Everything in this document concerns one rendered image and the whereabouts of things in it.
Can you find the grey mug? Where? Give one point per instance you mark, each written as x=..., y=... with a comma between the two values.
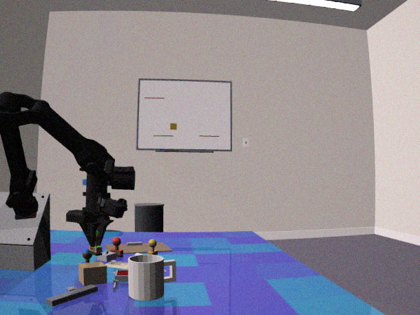
x=146, y=276

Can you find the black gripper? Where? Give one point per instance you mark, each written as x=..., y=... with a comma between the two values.
x=88, y=218

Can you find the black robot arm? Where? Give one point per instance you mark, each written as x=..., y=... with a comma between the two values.
x=90, y=155

